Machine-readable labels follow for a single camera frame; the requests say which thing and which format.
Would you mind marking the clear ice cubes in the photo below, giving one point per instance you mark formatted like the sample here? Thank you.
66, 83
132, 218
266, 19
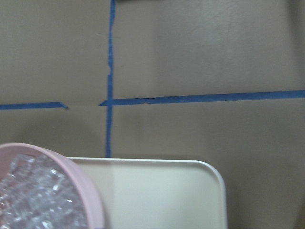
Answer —
37, 194

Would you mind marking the pink bowl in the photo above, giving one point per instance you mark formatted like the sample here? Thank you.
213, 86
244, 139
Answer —
84, 185

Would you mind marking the beige plastic tray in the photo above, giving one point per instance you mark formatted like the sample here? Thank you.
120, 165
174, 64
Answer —
158, 194

